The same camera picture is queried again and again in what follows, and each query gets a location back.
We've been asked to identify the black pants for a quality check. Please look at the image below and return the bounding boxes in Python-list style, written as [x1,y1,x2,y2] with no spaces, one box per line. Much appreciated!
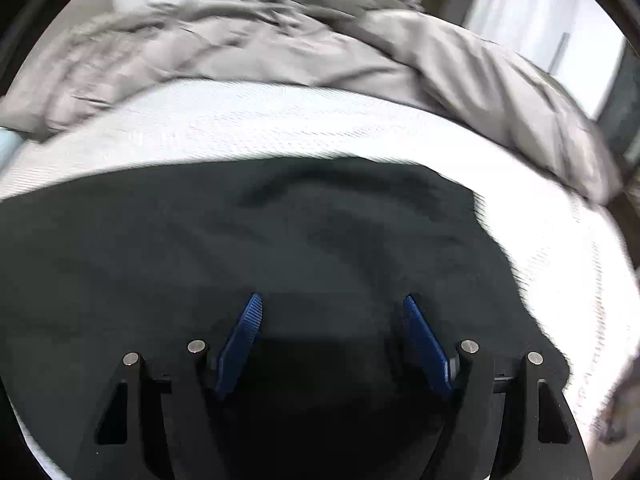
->
[0,156,571,480]

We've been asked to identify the white curtain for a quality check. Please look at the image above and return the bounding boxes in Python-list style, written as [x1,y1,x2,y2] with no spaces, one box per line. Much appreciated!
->
[462,0,628,121]

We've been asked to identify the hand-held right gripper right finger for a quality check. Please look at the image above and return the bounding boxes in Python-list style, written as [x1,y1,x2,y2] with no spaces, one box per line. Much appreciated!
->
[402,294,593,480]

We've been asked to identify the grey quilted comforter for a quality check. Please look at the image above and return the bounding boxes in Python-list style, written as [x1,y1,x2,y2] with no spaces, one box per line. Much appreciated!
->
[0,0,628,206]

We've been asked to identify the white honeycomb mattress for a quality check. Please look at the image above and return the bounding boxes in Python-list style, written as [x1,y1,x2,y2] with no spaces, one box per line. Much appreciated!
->
[0,77,638,480]

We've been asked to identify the light blue pillow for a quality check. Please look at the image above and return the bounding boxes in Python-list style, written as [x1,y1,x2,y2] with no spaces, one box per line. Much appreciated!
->
[0,127,23,171]

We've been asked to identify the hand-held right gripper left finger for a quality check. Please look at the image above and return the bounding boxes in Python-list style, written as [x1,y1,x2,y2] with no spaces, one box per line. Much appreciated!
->
[72,292,264,480]

